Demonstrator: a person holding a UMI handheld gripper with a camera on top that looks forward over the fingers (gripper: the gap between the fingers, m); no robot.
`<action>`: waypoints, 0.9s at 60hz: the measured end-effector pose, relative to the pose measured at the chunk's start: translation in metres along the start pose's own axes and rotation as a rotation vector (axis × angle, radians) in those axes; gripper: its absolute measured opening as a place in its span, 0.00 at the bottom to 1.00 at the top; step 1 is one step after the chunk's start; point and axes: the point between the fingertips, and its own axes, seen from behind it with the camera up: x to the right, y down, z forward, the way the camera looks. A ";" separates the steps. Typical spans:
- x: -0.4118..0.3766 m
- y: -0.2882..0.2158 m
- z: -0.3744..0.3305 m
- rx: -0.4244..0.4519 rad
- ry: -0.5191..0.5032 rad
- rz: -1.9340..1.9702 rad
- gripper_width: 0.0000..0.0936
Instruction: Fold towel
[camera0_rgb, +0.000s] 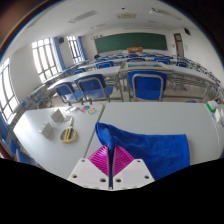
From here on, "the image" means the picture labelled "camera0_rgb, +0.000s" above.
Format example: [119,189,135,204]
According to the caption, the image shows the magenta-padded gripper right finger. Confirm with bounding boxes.
[112,144,157,191]

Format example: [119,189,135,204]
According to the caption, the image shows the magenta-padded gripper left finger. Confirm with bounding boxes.
[66,143,111,190]

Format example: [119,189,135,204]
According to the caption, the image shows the blue towel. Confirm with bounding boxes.
[94,121,191,190]

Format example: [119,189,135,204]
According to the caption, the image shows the small coloured paper cards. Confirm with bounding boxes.
[66,105,99,116]

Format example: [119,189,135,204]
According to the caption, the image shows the blue metal-framed chair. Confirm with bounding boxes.
[73,73,114,101]
[54,81,84,105]
[127,70,168,102]

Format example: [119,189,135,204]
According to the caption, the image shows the long white desk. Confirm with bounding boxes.
[166,68,224,101]
[29,65,122,104]

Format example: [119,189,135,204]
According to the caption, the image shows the group of blue chairs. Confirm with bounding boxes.
[64,51,224,104]

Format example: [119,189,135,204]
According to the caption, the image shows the flat framed board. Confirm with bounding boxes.
[119,61,168,73]

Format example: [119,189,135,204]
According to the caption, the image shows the green and white box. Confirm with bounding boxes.
[205,100,219,113]

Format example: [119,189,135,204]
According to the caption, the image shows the small white carton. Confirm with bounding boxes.
[214,108,224,126]

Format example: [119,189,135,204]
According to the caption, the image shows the orange lectern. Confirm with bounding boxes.
[126,46,144,53]

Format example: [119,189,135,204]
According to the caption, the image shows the narrow multi-pane window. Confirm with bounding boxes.
[66,35,83,64]

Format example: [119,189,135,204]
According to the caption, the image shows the blue curtain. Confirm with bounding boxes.
[51,36,67,72]
[77,35,87,62]

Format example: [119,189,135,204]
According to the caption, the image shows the large multi-pane window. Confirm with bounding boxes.
[31,37,59,83]
[0,58,19,123]

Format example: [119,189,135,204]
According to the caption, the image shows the green chalkboard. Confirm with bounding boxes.
[94,32,169,54]

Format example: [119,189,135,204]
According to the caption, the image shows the brown door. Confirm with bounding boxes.
[173,32,185,57]

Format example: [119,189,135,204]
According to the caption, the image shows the group of ceiling lights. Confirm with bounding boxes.
[68,7,183,29]

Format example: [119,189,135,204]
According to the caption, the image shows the yellow-handled scissors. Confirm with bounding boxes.
[59,116,78,144]

